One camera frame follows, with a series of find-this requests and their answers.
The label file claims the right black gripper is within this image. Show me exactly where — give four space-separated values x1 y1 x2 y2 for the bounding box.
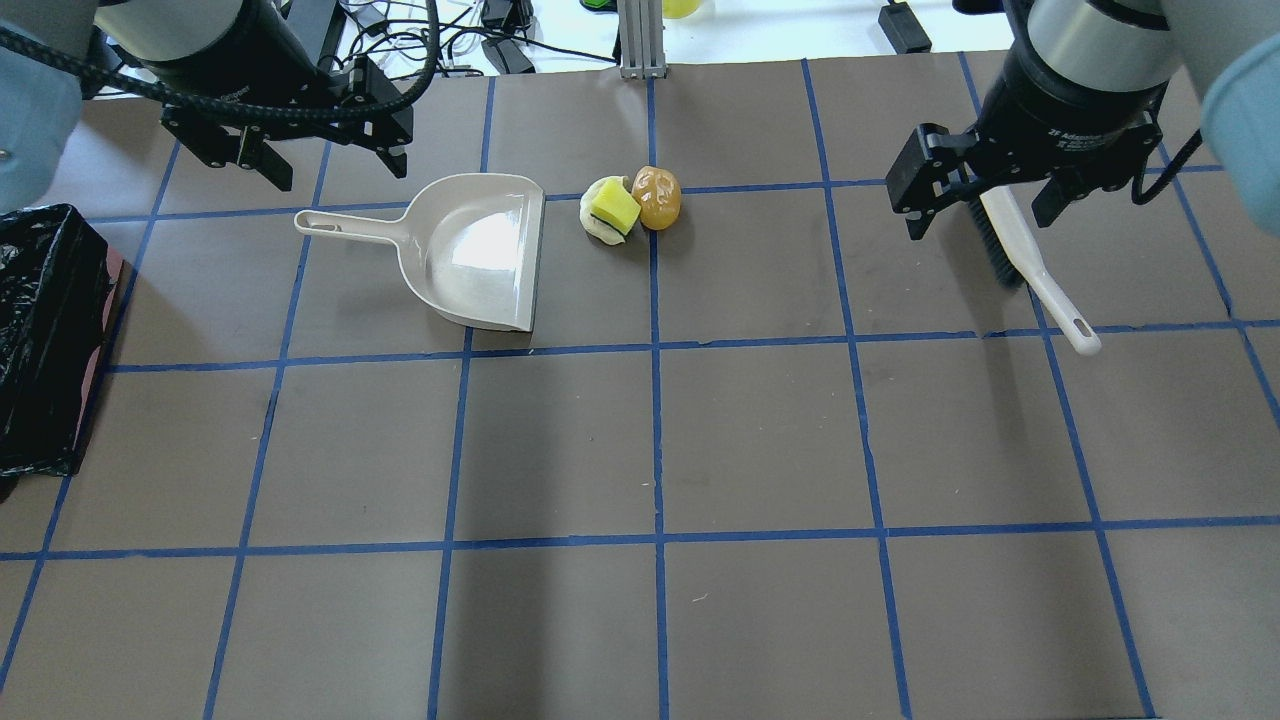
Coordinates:
886 60 1169 241

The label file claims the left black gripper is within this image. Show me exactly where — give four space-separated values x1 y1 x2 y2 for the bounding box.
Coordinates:
160 1 413 192

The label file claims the white hand brush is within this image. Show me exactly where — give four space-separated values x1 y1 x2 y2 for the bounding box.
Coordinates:
966 187 1102 356

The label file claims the beige plastic dustpan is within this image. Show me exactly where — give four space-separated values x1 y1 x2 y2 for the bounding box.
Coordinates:
294 173 547 333

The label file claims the pale apple slice toy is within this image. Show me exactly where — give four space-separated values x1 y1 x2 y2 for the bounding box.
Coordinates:
579 176 631 246

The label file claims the yellow green sponge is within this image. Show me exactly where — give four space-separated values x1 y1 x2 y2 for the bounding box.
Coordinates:
588 176 641 234

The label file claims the brown toy potato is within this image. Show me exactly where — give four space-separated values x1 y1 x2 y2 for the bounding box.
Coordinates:
631 165 684 231

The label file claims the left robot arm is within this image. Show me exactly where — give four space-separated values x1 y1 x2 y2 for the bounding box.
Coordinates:
3 1 442 213

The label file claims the black lined trash bin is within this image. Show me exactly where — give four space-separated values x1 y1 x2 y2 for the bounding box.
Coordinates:
1 204 124 482

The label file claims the black power adapter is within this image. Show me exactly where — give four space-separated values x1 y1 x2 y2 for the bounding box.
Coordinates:
877 1 933 55

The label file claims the black power brick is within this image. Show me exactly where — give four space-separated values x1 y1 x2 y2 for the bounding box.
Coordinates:
481 37 538 76

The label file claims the yellow ball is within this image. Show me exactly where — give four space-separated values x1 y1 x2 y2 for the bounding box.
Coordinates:
660 0 703 20

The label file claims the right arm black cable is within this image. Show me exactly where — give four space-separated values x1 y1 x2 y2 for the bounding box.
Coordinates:
1130 126 1206 206

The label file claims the aluminium frame post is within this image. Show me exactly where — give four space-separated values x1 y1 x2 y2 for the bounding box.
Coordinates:
616 0 669 79

